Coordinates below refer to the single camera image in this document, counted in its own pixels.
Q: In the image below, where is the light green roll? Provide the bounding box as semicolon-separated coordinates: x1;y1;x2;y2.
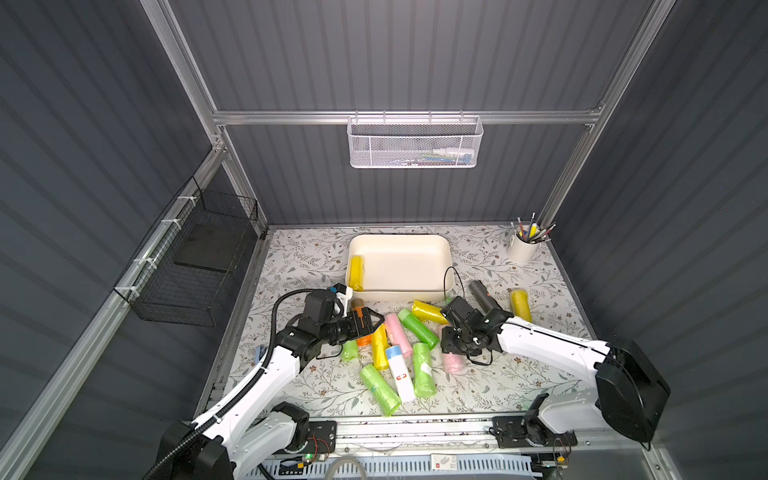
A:
341;340;359;362
412;342;437;399

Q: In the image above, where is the pink roll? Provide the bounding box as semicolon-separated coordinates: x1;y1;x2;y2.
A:
384;313;413;358
441;352;466;375

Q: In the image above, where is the yellow roll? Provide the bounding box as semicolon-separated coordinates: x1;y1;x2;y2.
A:
371;325;389;371
509;289;533;323
411;300;449;325
348;256;364;291

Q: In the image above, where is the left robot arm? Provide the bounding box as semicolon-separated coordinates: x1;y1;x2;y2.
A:
144;284;385;479

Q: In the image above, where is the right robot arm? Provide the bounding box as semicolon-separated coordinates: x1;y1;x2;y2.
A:
441;297;671;447

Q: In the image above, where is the orange trash bag roll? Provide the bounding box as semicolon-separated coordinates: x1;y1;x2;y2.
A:
353;303;372;349

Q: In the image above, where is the grey trash bag roll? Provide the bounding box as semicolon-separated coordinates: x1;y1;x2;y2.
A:
469;280;501;314

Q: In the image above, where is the white blue labelled roll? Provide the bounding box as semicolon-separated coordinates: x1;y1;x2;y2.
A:
385;345;416;403

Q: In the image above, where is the dark green roll centre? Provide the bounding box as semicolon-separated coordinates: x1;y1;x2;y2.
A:
397;309;440;349

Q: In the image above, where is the white plastic storage box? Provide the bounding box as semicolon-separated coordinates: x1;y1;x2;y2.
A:
344;234;457;303

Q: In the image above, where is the blue clip on mat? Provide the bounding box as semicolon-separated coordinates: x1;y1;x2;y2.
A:
253;345;267;366

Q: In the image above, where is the floral table mat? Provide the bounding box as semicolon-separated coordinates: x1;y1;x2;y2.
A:
224;225;594;418

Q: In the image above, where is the white pen cup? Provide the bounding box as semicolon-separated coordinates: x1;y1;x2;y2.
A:
507;234;539;266

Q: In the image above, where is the black wire side basket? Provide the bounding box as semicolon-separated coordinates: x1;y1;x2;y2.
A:
115;187;260;327

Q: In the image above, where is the white wire wall basket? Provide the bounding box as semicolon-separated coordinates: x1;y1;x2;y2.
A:
346;114;484;169

